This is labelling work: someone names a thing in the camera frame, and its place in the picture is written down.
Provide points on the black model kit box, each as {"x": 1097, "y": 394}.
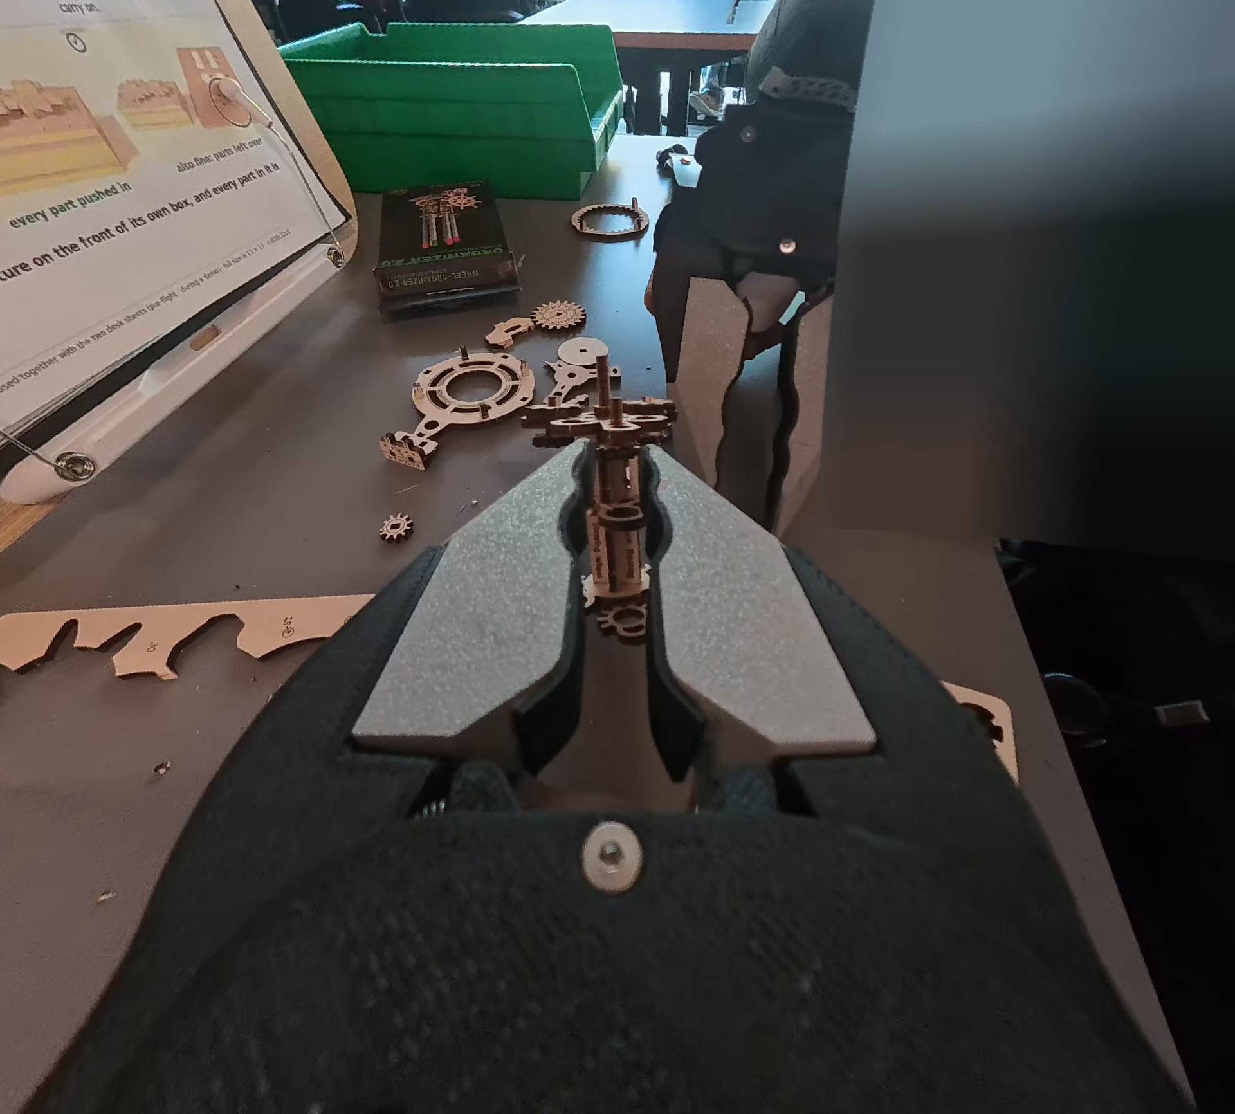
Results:
{"x": 443, "y": 267}

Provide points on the instruction sheet on stand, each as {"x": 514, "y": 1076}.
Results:
{"x": 174, "y": 392}

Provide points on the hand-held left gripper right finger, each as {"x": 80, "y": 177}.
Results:
{"x": 762, "y": 642}

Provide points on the curved wooden bracket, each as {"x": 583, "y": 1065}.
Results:
{"x": 506, "y": 332}

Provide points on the large wooden gear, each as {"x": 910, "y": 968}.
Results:
{"x": 549, "y": 321}

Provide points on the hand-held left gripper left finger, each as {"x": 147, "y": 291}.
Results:
{"x": 463, "y": 642}

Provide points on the slotted wooden cut-out sheet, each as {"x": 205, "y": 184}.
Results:
{"x": 970, "y": 695}

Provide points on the wooden disc lever part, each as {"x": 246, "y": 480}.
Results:
{"x": 568, "y": 362}

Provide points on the wooden gear axle assembly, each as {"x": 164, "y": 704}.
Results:
{"x": 616, "y": 554}

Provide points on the small wooden gear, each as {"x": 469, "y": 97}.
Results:
{"x": 387, "y": 538}

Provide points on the wooden round frame part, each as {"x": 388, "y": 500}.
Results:
{"x": 405, "y": 455}

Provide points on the green plastic bin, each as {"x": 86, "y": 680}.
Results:
{"x": 433, "y": 130}

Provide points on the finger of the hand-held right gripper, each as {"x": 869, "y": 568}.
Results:
{"x": 811, "y": 401}
{"x": 704, "y": 371}

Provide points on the jagged wooden cut-out sheet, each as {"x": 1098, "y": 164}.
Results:
{"x": 317, "y": 618}

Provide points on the grey office table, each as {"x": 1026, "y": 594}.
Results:
{"x": 656, "y": 11}

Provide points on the printed instruction sheet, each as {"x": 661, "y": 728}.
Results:
{"x": 116, "y": 24}

